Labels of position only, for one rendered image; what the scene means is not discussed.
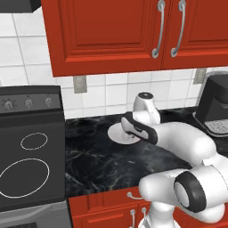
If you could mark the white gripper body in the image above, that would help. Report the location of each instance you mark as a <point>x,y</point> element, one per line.
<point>126,126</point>

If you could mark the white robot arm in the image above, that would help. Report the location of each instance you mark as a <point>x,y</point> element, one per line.
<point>184,139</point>

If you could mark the grey stove knob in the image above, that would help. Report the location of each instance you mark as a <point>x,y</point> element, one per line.
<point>28,103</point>
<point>48,101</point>
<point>9,104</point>

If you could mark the black stove with hob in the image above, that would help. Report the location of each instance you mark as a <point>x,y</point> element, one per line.
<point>32,166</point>

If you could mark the white round plate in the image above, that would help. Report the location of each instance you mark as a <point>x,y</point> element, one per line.
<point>116,134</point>

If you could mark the red drawer front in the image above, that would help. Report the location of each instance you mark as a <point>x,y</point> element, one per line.
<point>101,201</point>

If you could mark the black coffee machine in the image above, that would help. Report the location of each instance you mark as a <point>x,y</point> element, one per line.
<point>215,98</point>

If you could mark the red base cupboard door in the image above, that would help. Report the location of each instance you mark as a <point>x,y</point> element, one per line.
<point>185,221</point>
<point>104,220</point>

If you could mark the grey oven door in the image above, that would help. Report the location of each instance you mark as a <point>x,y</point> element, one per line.
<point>44,216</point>

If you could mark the dark range hood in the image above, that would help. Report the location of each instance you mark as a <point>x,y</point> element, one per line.
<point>17,5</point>

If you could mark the grey wall socket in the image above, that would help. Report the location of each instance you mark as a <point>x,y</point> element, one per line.
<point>79,84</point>
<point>200,76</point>

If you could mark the red wall cupboard door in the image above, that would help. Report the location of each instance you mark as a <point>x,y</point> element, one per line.
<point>207,29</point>
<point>104,32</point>

